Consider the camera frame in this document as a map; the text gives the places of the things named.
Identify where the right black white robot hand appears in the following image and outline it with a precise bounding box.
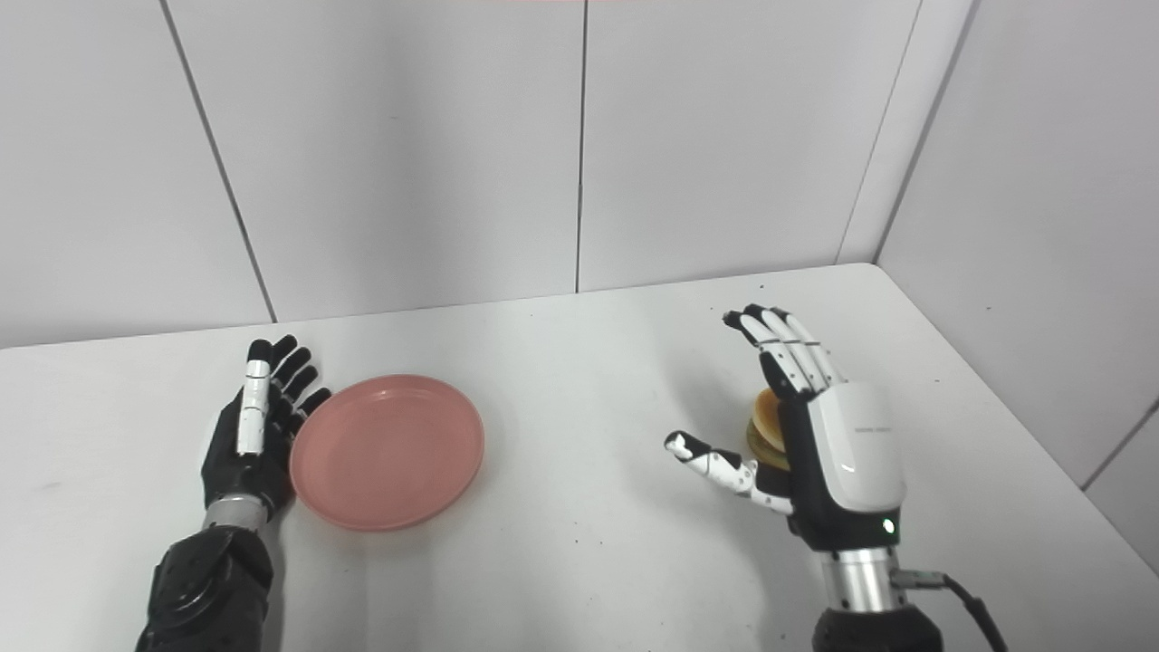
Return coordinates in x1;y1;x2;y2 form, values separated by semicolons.
664;304;907;552

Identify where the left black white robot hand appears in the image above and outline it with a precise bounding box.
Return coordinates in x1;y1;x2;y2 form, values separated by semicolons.
201;335;332;520

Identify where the toy hamburger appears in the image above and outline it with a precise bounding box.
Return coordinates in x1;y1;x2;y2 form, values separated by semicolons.
746;388;790;472

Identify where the pink round plate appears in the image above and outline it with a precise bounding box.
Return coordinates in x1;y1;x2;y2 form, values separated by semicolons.
289;375;486;532

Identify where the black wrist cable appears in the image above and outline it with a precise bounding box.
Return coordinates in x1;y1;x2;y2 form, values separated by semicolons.
890;568;1010;652

